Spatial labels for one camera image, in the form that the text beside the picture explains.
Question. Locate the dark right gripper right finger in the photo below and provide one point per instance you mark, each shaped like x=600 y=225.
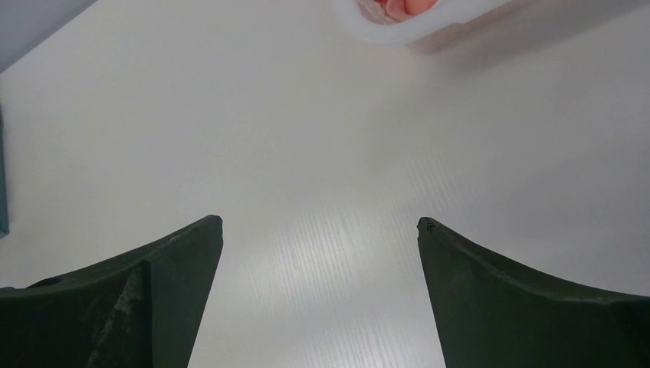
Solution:
x=492 y=311

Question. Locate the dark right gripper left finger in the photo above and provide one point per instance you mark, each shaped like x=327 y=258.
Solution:
x=142 y=308

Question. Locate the white plastic laundry basket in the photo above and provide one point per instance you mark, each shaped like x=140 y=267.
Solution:
x=367 y=21

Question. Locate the pink t shirt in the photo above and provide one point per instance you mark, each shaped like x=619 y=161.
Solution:
x=403 y=10

